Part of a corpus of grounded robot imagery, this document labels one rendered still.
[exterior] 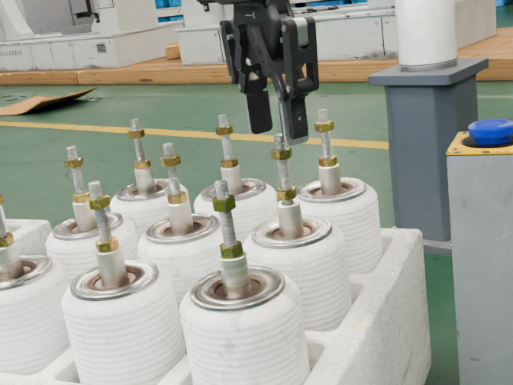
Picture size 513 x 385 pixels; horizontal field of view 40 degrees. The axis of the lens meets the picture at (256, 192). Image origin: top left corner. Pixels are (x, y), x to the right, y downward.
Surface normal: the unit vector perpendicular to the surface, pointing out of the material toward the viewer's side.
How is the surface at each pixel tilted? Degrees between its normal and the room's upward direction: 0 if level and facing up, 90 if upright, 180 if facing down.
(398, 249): 0
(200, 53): 90
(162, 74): 90
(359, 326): 0
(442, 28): 90
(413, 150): 90
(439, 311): 0
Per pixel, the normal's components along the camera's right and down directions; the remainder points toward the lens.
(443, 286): -0.14, -0.95
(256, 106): 0.44, 0.22
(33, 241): 0.90, 0.00
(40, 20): 0.76, 0.09
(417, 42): -0.51, 0.32
